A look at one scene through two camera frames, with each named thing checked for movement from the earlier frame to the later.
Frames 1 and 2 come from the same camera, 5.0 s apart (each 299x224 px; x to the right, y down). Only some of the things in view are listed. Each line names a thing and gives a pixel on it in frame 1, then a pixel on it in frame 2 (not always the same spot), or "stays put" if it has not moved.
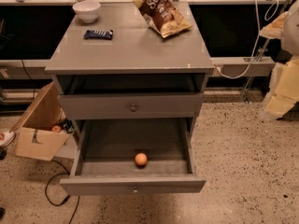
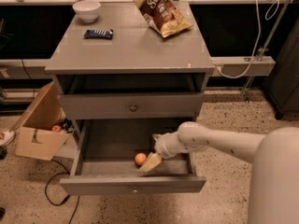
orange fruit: [140, 160] stays put
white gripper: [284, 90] to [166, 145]
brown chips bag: [160, 13] stays put
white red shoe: [6, 138] stays put
